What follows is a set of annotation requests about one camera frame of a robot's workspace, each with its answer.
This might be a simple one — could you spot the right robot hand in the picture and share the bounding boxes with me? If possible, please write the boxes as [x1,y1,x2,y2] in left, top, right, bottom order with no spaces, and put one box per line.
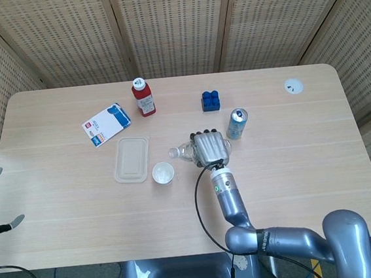
[188,126,232,173]

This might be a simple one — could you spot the transparent plastic water bottle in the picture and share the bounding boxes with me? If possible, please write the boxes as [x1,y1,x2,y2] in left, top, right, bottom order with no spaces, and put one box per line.
[168,137,234,173]

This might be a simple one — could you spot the white paper cup blue flowers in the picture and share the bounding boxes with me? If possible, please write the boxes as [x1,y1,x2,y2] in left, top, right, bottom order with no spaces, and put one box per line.
[150,160,177,186]

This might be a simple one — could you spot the red juice bottle white cap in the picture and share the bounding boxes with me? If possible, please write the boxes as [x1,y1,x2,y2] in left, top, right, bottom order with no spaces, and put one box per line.
[130,76,157,118]

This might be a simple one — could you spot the blue printed drink can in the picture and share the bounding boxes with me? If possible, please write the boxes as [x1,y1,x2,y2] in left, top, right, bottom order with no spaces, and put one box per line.
[223,107,251,141]

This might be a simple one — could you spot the blue toy building block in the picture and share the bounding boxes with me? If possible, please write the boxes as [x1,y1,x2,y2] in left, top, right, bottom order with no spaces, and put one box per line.
[200,89,222,113]

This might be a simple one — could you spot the beige pulp container lid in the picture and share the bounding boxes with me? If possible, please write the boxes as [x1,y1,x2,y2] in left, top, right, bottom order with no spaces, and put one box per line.
[111,135,154,186]

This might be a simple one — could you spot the white and blue tissue packet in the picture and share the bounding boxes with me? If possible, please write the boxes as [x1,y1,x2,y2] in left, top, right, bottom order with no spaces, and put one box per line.
[80,101,134,149]

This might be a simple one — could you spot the woven wooden folding screen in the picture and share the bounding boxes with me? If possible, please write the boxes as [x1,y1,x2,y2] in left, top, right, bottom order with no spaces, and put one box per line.
[0,0,371,238]

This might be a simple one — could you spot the grey robot torso base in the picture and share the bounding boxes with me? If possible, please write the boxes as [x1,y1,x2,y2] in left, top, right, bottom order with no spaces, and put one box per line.
[117,248,262,278]

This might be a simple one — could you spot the black right hand cable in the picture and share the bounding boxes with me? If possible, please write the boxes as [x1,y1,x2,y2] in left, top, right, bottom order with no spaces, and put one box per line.
[190,150,325,278]

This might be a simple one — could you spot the white round cable grommet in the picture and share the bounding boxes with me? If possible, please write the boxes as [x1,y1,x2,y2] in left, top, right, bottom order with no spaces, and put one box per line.
[282,77,305,96]

